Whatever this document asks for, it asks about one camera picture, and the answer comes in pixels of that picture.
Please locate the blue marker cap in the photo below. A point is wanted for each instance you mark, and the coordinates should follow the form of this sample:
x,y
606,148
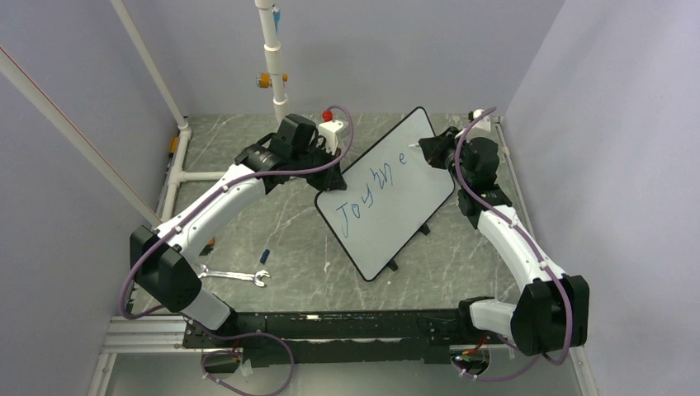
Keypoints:
x,y
264,256

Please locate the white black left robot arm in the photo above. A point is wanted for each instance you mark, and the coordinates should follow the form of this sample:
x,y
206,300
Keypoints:
x,y
162,258

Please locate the white pvc pipe frame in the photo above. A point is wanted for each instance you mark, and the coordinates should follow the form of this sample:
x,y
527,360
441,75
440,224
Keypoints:
x,y
176,175

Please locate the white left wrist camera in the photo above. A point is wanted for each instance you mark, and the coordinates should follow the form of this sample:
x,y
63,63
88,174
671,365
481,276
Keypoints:
x,y
331,129

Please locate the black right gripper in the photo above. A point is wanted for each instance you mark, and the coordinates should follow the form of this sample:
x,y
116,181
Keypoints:
x,y
433,148

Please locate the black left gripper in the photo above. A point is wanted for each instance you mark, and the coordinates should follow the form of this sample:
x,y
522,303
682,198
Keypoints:
x,y
330,180

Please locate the orange knob on pipe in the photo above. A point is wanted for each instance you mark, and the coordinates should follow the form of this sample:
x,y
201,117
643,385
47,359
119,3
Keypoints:
x,y
263,80

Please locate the orange black small tool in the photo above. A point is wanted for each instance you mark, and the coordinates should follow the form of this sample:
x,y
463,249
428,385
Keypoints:
x,y
173,147

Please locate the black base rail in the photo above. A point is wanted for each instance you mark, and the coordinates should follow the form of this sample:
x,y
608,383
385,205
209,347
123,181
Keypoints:
x,y
432,336

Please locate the white whiteboard black frame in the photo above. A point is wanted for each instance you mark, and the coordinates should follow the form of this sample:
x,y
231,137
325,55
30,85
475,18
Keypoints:
x,y
392,193

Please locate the silver open-end wrench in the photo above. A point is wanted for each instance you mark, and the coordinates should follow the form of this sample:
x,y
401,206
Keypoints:
x,y
257,278

